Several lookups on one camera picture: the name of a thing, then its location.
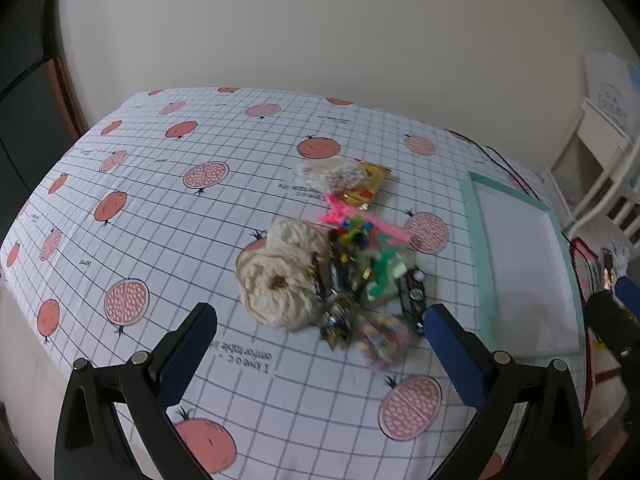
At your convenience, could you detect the cream lace scrunchie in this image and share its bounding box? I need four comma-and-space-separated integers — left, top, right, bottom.
235, 216, 329, 332

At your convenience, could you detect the rainbow fuzzy hair tie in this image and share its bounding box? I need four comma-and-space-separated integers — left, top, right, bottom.
354, 311, 412, 372

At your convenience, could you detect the black toy car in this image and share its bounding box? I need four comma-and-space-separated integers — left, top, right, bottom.
397, 266, 426, 337

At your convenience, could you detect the black gold robot figure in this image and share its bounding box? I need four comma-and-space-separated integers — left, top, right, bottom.
311, 229, 356, 351

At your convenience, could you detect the green plastic toy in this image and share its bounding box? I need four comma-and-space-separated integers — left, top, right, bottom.
354, 232, 414, 304

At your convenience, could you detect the colourful bead toy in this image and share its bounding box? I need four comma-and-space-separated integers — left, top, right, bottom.
337, 216, 373, 248

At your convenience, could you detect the pink hair roller clip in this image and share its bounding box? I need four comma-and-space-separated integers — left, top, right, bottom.
319, 194, 411, 244

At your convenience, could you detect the yellow rice cracker packet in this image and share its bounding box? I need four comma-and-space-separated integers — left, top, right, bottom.
341, 159, 390, 210

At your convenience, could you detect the bag of white beads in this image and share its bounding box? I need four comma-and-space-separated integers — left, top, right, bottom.
296, 156, 368, 193

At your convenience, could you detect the smartphone on stand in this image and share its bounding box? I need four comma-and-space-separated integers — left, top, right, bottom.
601, 248, 616, 292

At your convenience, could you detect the mint green shallow box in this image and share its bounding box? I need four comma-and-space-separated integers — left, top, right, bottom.
461, 171, 585, 359

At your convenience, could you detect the white shelf unit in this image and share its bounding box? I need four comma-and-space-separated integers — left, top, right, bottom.
544, 50, 639, 230

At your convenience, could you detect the pomegranate grid tablecloth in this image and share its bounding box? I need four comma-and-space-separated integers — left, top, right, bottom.
1, 89, 544, 479

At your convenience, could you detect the dark wooden cabinet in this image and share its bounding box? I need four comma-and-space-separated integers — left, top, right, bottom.
0, 0, 88, 234

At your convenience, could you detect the black cable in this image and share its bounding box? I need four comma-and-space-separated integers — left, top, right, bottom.
447, 129, 542, 201

